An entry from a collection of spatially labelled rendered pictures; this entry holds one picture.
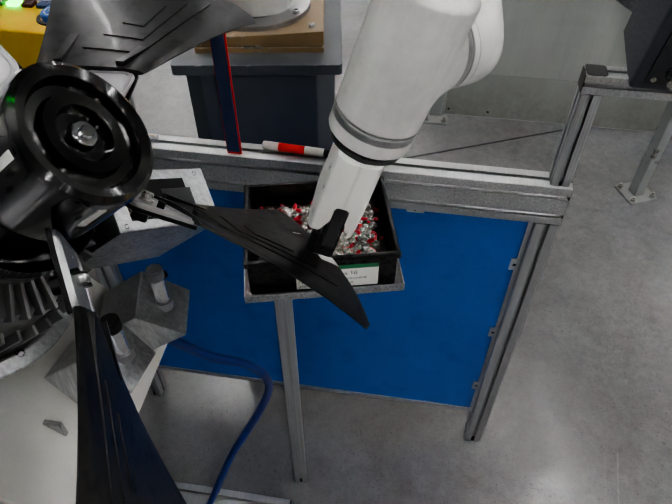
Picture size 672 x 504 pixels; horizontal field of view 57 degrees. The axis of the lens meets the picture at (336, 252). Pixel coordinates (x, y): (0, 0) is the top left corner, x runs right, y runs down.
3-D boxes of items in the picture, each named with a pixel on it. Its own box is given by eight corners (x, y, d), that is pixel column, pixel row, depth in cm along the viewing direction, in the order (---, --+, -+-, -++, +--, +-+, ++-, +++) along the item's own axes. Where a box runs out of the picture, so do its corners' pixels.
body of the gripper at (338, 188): (342, 86, 62) (312, 167, 70) (325, 147, 55) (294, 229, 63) (411, 111, 63) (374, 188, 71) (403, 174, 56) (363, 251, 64)
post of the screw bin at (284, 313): (295, 482, 152) (269, 264, 93) (294, 471, 154) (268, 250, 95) (307, 481, 152) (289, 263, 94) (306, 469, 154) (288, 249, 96)
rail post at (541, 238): (464, 439, 160) (535, 223, 103) (464, 425, 163) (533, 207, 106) (479, 441, 159) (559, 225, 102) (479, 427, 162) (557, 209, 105)
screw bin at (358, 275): (247, 297, 88) (242, 265, 83) (248, 217, 100) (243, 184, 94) (398, 286, 90) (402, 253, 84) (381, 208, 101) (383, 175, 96)
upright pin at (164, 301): (153, 311, 71) (140, 274, 66) (159, 297, 73) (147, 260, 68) (170, 313, 71) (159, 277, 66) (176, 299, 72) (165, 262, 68)
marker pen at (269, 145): (261, 143, 102) (343, 154, 100) (264, 138, 103) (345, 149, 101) (262, 150, 103) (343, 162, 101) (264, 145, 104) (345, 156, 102)
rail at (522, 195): (51, 172, 112) (36, 136, 106) (61, 159, 115) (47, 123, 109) (560, 226, 102) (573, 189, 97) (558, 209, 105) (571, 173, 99)
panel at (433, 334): (153, 368, 160) (76, 170, 112) (156, 363, 161) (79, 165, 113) (471, 412, 152) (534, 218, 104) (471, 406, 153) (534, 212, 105)
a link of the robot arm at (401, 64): (387, 75, 62) (318, 90, 57) (442, -55, 53) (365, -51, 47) (443, 127, 59) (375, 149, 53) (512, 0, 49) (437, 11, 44)
